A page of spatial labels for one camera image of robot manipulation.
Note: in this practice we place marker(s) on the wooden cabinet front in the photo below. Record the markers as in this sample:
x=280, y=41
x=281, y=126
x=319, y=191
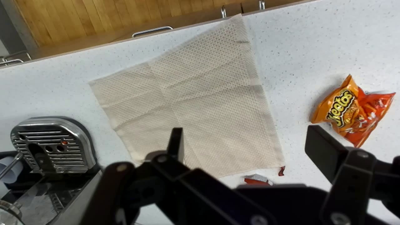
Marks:
x=91, y=19

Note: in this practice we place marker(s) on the steel espresso machine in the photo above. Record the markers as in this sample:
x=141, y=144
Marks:
x=41, y=196

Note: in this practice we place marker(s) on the steel drip tray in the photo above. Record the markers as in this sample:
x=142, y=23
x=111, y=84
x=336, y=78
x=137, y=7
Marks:
x=54, y=144

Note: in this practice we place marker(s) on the crumpled red snack wrapper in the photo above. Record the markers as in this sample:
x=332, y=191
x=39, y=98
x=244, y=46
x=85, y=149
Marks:
x=257, y=181

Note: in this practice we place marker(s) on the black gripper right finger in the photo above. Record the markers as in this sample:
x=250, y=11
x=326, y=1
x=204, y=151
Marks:
x=350, y=179

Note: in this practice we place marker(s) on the beige mesh cloth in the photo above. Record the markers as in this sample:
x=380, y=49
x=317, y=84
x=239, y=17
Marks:
x=200, y=96

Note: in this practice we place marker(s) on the orange Cheetos bag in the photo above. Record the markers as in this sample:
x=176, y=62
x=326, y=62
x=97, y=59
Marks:
x=350, y=111

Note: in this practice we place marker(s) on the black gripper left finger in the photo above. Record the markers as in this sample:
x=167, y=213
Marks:
x=137, y=196

